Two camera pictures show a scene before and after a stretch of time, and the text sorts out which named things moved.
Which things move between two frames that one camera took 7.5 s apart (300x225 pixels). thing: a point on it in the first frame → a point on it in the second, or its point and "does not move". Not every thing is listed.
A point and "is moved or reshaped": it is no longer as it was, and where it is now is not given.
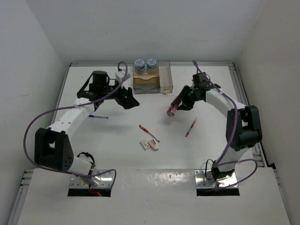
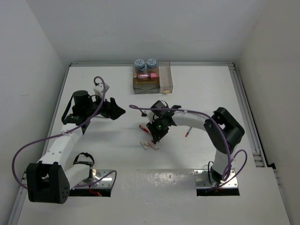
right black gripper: (185, 105) → (157, 135)
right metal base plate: (204, 179) does not move
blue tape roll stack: (139, 63) does not move
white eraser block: (145, 144) does not move
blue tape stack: (151, 63) does not move
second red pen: (191, 127) does not move
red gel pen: (147, 131) does not move
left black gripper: (127, 101) → (110, 109)
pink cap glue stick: (171, 110) is moved or reshaped
